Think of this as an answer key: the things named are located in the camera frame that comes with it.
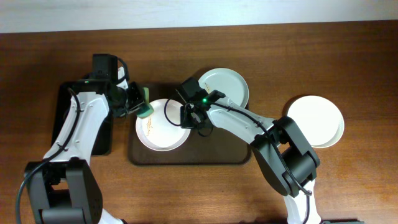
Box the green and yellow sponge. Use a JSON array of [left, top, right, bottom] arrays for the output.
[[136, 87, 154, 119]]

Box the white plate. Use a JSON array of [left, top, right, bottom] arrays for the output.
[[135, 99, 190, 152], [286, 95, 345, 148]]

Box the pale blue plate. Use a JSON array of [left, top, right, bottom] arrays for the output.
[[198, 68, 249, 108]]

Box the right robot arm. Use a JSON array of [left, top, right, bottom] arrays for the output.
[[176, 78, 322, 223]]

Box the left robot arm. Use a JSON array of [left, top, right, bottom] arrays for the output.
[[16, 54, 154, 223]]

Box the dark brown serving tray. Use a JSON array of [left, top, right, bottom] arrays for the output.
[[127, 83, 251, 166]]

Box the black rectangular sponge tray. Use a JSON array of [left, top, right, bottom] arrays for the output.
[[51, 82, 113, 156]]

